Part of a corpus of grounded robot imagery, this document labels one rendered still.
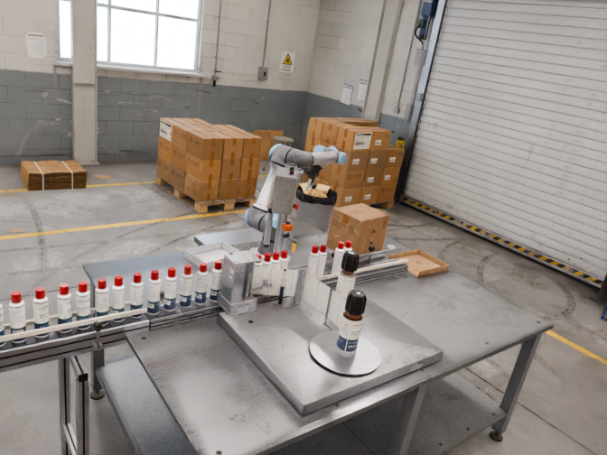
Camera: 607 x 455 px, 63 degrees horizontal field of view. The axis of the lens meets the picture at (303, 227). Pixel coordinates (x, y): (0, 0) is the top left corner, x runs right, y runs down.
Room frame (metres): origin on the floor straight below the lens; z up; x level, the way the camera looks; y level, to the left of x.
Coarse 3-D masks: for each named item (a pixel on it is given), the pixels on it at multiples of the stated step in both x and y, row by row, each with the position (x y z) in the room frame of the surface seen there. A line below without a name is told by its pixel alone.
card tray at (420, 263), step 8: (392, 256) 3.03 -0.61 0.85; (400, 256) 3.08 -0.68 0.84; (408, 256) 3.11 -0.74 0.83; (416, 256) 3.13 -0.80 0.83; (424, 256) 3.16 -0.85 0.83; (432, 256) 3.11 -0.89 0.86; (408, 264) 2.99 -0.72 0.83; (416, 264) 3.01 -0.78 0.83; (424, 264) 3.03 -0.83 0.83; (432, 264) 3.05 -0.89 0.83; (440, 264) 3.05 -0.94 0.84; (416, 272) 2.88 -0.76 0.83; (424, 272) 2.84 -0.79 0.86; (432, 272) 2.90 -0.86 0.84
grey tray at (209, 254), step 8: (192, 248) 2.60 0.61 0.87; (200, 248) 2.64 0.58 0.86; (208, 248) 2.69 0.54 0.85; (216, 248) 2.73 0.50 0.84; (224, 248) 2.75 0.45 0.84; (232, 248) 2.70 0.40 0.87; (184, 256) 2.56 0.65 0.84; (192, 256) 2.51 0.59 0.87; (200, 256) 2.60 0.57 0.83; (208, 256) 2.61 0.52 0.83; (216, 256) 2.63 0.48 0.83; (208, 264) 2.45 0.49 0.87
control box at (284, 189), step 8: (280, 168) 2.43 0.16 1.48; (280, 176) 2.29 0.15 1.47; (288, 176) 2.30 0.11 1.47; (296, 176) 2.35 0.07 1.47; (280, 184) 2.28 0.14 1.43; (288, 184) 2.29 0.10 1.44; (280, 192) 2.29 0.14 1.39; (288, 192) 2.29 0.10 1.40; (280, 200) 2.29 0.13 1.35; (288, 200) 2.29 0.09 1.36; (272, 208) 2.28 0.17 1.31; (280, 208) 2.29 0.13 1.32; (288, 208) 2.29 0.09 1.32
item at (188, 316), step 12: (360, 276) 2.60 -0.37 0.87; (372, 276) 2.66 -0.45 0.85; (384, 276) 2.73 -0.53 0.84; (264, 300) 2.18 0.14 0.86; (276, 300) 2.23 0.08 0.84; (192, 312) 1.94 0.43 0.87; (204, 312) 1.97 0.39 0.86; (216, 312) 2.02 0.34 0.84; (156, 324) 1.83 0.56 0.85; (168, 324) 1.86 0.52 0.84
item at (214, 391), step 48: (288, 240) 3.06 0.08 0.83; (384, 240) 3.35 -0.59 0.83; (144, 288) 2.15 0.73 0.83; (192, 288) 2.23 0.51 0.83; (384, 288) 2.58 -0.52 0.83; (432, 288) 2.68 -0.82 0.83; (480, 288) 2.80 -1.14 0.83; (144, 336) 1.76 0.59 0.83; (192, 336) 1.82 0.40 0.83; (432, 336) 2.14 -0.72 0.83; (480, 336) 2.21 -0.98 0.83; (528, 336) 2.30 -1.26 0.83; (192, 384) 1.52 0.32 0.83; (240, 384) 1.56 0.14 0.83; (384, 384) 1.70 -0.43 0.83; (192, 432) 1.28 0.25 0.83; (240, 432) 1.31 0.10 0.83; (288, 432) 1.35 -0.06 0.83
